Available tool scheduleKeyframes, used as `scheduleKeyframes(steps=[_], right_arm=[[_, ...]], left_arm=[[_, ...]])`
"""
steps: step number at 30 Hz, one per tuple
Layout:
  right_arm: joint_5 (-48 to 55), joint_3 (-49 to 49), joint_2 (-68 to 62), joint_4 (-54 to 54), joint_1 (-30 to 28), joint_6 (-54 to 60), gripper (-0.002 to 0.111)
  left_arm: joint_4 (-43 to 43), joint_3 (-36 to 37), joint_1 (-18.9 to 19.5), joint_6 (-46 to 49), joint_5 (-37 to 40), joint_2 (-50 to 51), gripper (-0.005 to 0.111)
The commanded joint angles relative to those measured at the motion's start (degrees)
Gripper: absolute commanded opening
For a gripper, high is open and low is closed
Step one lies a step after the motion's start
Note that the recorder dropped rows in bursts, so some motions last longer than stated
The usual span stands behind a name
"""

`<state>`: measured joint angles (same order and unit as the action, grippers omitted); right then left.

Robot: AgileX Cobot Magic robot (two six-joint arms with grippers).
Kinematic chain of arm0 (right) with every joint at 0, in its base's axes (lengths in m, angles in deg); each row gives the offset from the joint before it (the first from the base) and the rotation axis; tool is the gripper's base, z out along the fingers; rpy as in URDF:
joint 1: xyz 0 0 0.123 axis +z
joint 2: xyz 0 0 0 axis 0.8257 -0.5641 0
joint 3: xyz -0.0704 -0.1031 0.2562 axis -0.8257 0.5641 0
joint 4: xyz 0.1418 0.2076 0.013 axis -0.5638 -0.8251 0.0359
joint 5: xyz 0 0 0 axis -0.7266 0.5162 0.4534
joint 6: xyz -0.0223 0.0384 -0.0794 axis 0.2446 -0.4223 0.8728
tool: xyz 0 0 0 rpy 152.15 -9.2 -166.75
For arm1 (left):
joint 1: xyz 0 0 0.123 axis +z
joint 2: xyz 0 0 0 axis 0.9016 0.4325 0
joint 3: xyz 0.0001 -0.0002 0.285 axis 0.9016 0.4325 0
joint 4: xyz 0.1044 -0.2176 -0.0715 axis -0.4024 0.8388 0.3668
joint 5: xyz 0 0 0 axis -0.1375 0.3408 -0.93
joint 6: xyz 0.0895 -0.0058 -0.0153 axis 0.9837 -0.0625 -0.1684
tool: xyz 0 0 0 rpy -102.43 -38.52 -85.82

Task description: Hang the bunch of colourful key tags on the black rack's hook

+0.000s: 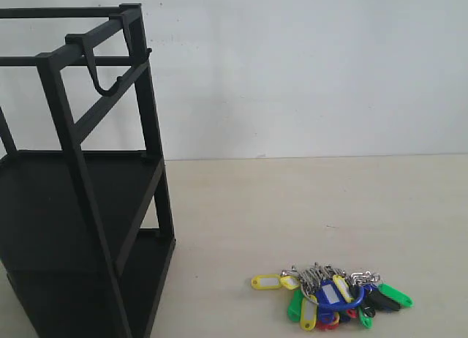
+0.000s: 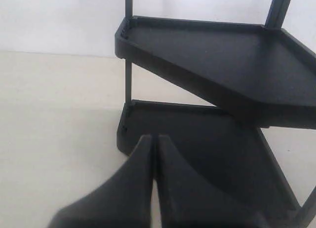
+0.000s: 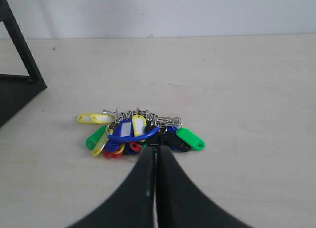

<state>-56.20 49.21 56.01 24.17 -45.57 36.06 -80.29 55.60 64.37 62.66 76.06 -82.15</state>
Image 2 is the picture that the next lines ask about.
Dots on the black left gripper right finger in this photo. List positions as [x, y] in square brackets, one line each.
[188, 200]

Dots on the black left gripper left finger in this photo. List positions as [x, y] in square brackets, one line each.
[123, 201]

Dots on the black shelf rack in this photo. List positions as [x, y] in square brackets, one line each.
[211, 87]

